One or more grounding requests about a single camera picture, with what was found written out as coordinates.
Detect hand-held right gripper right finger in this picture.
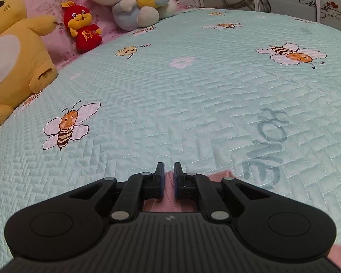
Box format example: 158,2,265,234
173,162,272,224

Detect big yellow plush bear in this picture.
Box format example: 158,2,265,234
0,0,59,131

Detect red plush doll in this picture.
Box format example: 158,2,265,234
60,1,103,54

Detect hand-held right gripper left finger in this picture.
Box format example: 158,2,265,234
68,162,165,224

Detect pink shirt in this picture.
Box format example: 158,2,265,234
141,169,341,271

